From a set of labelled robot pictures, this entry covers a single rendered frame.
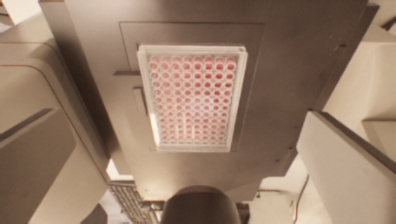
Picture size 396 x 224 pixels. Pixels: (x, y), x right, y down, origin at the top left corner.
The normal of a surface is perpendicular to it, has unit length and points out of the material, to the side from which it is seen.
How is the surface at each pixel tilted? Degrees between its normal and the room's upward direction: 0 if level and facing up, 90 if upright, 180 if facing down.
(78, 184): 71
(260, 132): 0
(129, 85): 0
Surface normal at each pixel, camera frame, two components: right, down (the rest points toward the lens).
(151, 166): 0.00, 0.68
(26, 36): 0.01, -0.73
